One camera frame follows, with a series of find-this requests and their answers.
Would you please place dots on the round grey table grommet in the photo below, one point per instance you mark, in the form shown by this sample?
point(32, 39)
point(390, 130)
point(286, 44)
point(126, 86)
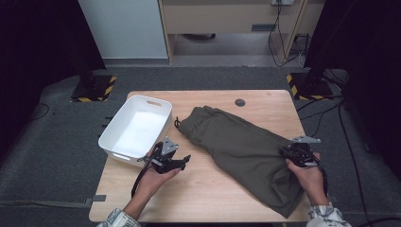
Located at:
point(240, 102)

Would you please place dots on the white cabinet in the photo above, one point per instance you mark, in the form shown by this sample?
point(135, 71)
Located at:
point(126, 28)

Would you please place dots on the black stand base striped edge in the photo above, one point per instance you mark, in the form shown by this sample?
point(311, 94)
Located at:
point(94, 88)
point(310, 86)

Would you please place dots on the person's left hand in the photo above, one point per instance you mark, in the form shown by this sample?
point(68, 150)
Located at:
point(149, 184)

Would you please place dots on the light wooden desk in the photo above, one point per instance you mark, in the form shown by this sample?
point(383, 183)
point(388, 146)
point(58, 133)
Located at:
point(217, 17)

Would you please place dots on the person's right hand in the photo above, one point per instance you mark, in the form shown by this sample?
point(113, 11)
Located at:
point(310, 181)

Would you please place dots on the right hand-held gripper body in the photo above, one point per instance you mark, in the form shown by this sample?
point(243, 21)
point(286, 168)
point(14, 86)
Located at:
point(304, 139)

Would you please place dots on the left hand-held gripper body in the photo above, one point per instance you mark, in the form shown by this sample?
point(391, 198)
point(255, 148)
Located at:
point(168, 146)

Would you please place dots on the white plastic basket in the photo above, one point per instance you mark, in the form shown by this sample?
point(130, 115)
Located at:
point(138, 129)

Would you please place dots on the olive green shorts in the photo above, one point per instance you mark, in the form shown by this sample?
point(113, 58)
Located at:
point(239, 145)

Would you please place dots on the grey tape strip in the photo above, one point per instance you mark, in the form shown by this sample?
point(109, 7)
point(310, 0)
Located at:
point(98, 198)

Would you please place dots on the white power strip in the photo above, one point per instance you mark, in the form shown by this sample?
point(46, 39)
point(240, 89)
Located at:
point(282, 2)

